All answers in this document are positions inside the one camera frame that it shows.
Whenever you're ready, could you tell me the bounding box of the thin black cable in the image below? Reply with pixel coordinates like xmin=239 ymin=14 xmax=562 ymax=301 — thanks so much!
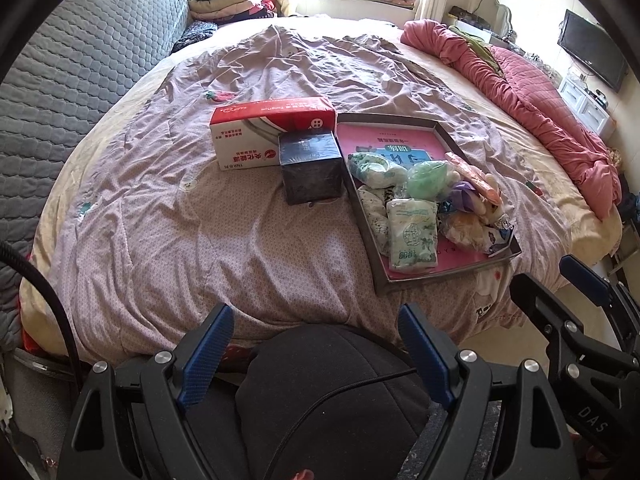
xmin=271 ymin=366 xmax=419 ymax=452

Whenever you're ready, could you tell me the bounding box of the cream bed sheet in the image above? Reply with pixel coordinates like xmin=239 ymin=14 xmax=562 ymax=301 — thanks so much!
xmin=20 ymin=16 xmax=623 ymax=361

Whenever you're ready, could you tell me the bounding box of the pink quilt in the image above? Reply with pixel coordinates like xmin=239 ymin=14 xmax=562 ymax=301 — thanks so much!
xmin=401 ymin=18 xmax=624 ymax=222

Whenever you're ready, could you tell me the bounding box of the white cabinet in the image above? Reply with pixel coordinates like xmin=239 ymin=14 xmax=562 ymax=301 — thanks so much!
xmin=556 ymin=76 xmax=617 ymax=137

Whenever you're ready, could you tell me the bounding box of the lilac patterned blanket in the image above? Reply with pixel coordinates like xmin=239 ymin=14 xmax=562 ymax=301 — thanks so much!
xmin=45 ymin=24 xmax=546 ymax=361

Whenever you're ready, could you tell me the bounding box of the olive green garment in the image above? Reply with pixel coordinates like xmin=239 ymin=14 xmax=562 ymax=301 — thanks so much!
xmin=449 ymin=25 xmax=502 ymax=72

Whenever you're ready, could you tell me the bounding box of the black cloth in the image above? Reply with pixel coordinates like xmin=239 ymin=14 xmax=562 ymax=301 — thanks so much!
xmin=234 ymin=324 xmax=433 ymax=480

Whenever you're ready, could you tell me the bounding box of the thick black cable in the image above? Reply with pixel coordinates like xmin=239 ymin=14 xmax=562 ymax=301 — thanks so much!
xmin=0 ymin=241 xmax=84 ymax=392

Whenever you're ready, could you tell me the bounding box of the red and white cardboard box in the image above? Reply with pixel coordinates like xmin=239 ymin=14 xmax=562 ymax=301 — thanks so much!
xmin=209 ymin=96 xmax=337 ymax=172

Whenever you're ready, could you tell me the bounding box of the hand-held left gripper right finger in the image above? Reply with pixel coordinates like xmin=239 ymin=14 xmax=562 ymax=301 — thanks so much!
xmin=398 ymin=303 xmax=576 ymax=480

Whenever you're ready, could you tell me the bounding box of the round green sponge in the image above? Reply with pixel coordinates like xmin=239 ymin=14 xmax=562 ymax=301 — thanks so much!
xmin=407 ymin=159 xmax=452 ymax=201

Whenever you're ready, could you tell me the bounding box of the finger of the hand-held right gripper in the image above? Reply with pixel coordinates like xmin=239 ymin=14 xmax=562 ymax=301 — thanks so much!
xmin=510 ymin=271 xmax=640 ymax=392
xmin=558 ymin=255 xmax=640 ymax=357

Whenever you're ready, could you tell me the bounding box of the dark framed tray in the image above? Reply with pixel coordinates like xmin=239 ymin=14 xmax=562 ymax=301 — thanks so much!
xmin=335 ymin=112 xmax=524 ymax=297

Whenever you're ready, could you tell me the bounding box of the dark blue box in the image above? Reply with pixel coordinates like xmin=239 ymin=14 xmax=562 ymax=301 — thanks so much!
xmin=277 ymin=131 xmax=347 ymax=206

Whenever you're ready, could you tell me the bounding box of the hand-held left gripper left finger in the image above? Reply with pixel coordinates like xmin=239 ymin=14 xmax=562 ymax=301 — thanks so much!
xmin=57 ymin=302 xmax=236 ymax=480

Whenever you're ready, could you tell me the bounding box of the white green tissue pack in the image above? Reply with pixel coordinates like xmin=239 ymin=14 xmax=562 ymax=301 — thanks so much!
xmin=386 ymin=198 xmax=439 ymax=274
xmin=347 ymin=151 xmax=409 ymax=189

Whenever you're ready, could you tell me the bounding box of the grey quilted headboard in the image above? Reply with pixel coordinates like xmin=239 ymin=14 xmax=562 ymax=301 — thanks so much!
xmin=0 ymin=0 xmax=192 ymax=362

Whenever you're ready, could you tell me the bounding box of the white floral scrunchie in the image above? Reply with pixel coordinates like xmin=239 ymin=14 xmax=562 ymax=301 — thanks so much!
xmin=359 ymin=186 xmax=397 ymax=257

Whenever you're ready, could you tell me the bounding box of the dark floral pillow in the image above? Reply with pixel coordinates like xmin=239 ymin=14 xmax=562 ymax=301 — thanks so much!
xmin=172 ymin=19 xmax=222 ymax=54

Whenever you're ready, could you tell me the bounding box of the black television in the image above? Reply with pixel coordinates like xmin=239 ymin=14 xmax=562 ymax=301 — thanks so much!
xmin=557 ymin=8 xmax=629 ymax=94

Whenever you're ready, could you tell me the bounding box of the plush bear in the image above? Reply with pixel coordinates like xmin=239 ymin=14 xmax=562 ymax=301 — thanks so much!
xmin=440 ymin=167 xmax=502 ymax=217

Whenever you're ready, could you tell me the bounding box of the stack of folded blankets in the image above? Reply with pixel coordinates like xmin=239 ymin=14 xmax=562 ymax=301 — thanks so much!
xmin=187 ymin=0 xmax=282 ymax=24

